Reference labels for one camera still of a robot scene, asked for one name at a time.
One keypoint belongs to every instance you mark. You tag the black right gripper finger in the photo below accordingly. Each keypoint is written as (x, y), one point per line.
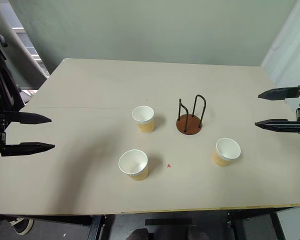
(280, 93)
(277, 125)

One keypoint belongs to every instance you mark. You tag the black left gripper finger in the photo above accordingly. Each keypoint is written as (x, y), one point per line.
(27, 118)
(25, 148)

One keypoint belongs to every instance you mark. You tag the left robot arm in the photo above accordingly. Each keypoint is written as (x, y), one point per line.
(5, 82)

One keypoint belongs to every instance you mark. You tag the yellow ribbed paper cup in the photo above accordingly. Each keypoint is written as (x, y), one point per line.
(135, 166)
(144, 119)
(226, 152)

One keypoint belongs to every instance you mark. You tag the black sneaker with white sole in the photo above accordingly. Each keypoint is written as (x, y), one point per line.
(22, 226)

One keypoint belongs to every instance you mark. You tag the small red table mark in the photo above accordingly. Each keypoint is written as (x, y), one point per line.
(168, 165)

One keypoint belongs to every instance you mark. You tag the dark rounded shape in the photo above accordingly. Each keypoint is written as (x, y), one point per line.
(138, 234)

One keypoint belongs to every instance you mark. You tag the black floor tape strip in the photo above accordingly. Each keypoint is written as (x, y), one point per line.
(168, 222)

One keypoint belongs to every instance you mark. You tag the black metal table frame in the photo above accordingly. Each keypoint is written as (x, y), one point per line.
(95, 227)

